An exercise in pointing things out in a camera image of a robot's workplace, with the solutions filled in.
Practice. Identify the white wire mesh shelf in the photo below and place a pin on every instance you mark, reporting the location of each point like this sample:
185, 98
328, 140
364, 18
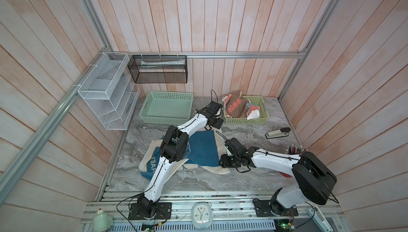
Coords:
110, 92

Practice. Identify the white green bottle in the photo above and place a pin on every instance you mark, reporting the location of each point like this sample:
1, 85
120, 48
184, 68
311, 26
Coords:
102, 221

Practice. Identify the black wire mesh basket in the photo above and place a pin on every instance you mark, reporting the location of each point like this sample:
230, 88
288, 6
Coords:
158, 69

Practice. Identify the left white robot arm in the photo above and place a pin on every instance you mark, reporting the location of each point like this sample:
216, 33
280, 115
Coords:
173, 149

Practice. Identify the brown towel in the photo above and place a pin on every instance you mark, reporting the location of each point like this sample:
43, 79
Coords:
237, 107

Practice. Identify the red pen holder cup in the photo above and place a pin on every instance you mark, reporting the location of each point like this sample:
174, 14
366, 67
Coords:
293, 150

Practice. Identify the light green plastic basket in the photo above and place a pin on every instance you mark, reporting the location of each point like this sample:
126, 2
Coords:
258, 100

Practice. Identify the black white stapler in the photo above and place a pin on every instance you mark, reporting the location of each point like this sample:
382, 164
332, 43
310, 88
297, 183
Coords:
282, 132

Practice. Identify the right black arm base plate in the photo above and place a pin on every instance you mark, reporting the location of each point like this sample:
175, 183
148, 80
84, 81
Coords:
264, 208

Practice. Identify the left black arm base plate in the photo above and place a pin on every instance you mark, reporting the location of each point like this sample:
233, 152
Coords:
160, 210

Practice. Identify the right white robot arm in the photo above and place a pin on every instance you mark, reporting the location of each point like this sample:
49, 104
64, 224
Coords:
314, 181

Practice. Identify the white analog clock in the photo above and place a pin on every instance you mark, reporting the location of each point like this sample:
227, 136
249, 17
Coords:
202, 215

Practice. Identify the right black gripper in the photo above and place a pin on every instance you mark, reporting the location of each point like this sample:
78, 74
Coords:
223, 161

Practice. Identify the red white blue towel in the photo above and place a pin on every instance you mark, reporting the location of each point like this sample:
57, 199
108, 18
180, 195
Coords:
253, 111

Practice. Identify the blue Doraemon towel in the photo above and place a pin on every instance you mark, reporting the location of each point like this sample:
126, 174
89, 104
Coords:
204, 150

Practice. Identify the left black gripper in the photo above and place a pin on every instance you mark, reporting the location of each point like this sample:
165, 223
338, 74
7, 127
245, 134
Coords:
218, 124

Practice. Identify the mint green plastic basket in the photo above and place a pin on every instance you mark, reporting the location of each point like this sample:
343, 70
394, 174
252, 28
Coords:
166, 108

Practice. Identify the green circuit board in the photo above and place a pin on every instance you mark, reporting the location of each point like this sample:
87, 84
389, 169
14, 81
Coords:
283, 225

